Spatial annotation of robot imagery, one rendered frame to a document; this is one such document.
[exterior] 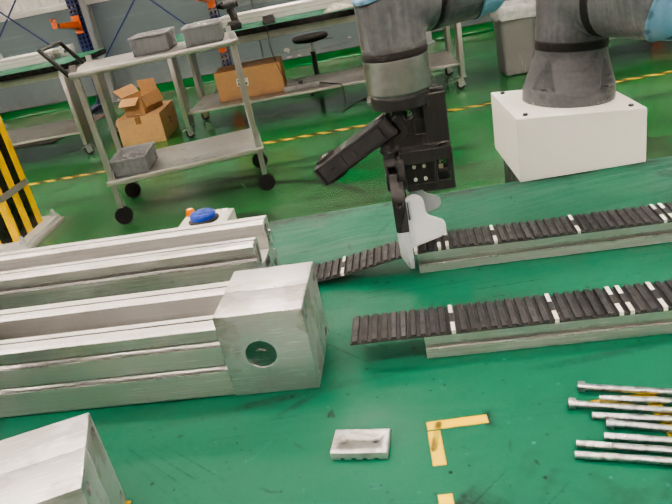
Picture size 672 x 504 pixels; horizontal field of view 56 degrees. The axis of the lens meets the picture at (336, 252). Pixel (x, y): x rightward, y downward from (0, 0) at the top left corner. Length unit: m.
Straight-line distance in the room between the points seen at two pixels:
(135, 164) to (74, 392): 3.07
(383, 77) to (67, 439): 0.48
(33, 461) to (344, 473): 0.24
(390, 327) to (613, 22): 0.60
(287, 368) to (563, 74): 0.69
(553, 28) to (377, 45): 0.46
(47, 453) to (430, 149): 0.50
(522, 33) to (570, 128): 4.56
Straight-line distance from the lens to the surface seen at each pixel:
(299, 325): 0.62
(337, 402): 0.64
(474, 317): 0.67
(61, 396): 0.76
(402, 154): 0.76
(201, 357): 0.66
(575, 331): 0.69
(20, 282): 0.95
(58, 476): 0.52
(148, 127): 5.76
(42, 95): 9.24
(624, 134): 1.13
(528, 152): 1.08
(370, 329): 0.67
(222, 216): 1.00
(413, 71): 0.74
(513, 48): 5.65
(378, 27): 0.73
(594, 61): 1.14
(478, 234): 0.84
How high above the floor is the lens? 1.17
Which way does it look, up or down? 25 degrees down
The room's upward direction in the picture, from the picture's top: 11 degrees counter-clockwise
